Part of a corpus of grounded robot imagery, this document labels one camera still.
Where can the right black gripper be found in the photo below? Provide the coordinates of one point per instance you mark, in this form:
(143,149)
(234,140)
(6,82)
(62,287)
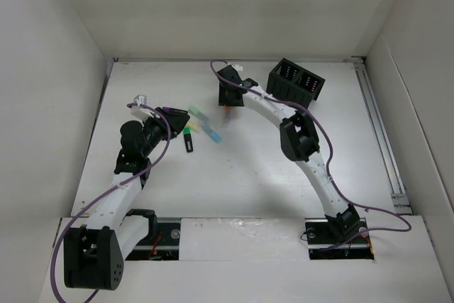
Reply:
(223,100)

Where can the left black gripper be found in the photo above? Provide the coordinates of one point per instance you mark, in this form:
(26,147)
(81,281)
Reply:
(176,123)

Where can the orange pastel highlighter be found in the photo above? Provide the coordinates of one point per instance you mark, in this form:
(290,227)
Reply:
(227,111)

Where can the green pastel highlighter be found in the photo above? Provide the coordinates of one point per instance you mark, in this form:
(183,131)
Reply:
(198,114)

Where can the blue pastel highlighter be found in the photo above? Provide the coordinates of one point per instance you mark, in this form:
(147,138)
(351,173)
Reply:
(210,132)

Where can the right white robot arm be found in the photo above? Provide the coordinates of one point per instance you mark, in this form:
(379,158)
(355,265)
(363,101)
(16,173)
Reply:
(299,142)

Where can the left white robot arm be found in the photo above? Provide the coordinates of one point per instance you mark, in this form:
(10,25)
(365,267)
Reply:
(94,253)

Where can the black green-capped highlighter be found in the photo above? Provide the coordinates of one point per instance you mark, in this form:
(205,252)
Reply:
(188,143)

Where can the black purple-capped marker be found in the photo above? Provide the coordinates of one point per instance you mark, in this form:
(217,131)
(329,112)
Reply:
(174,111)

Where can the yellow pastel highlighter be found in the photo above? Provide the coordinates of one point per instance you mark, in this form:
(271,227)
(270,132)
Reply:
(193,126)

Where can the black two-compartment organizer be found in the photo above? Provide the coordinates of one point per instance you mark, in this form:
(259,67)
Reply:
(288,81)

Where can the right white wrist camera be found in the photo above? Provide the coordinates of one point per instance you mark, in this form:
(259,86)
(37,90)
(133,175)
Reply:
(238,67)

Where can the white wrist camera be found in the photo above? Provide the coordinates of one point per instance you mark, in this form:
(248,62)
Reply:
(139,108)
(238,67)

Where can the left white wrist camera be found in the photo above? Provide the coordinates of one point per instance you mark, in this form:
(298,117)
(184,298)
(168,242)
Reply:
(139,108)

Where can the aluminium side rail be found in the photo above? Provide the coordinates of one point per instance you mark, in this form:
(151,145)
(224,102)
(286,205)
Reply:
(396,186)

